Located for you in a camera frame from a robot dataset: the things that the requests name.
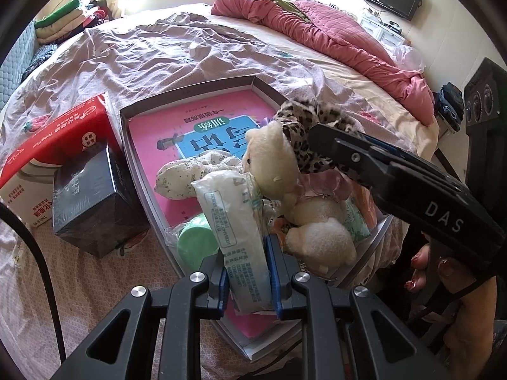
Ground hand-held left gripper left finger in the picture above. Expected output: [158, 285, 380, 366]
[51, 250, 229, 380]

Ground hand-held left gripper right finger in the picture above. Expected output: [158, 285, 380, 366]
[264, 233, 453, 380]

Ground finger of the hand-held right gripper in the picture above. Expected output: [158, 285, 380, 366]
[307, 123, 393, 191]
[357, 134, 403, 163]

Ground leopard print scrunchie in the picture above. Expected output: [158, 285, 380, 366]
[275, 99, 366, 175]

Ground white tissue pack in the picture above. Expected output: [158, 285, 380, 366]
[191, 168, 275, 314]

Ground shallow cardboard box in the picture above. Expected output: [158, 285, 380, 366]
[119, 74, 397, 362]

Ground pink soft toy in bag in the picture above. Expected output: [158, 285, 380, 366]
[352, 188, 379, 230]

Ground person's right hand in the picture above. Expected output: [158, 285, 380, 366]
[404, 243, 497, 356]

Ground mint green packet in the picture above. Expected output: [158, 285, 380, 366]
[341, 200, 370, 242]

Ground blue denim garment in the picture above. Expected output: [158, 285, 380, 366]
[433, 82, 465, 132]

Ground white plastic bag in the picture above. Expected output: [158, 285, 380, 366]
[390, 43, 427, 76]

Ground pink quilt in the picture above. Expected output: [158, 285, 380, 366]
[211, 0, 435, 126]

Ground white cabinet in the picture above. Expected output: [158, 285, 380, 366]
[358, 8, 407, 46]

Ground dark blue box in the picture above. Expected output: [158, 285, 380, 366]
[52, 142, 152, 259]

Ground olive green cloth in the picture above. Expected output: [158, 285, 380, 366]
[273, 0, 314, 23]

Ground pink book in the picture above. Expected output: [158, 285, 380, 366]
[127, 89, 286, 340]

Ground purple patterned bed sheet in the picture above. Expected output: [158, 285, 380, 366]
[0, 10, 420, 380]

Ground red and white carton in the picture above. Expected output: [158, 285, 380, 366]
[0, 91, 124, 227]

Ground dark speckled cloth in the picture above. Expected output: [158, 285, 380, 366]
[22, 43, 59, 82]

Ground beige folded blankets pile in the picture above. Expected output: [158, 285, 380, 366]
[35, 6, 108, 45]

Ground grey quilted sofa cover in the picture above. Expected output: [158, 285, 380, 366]
[0, 20, 40, 99]

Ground green folded garment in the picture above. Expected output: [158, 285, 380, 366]
[34, 0, 94, 29]

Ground black cable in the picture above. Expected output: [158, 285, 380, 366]
[0, 202, 69, 365]

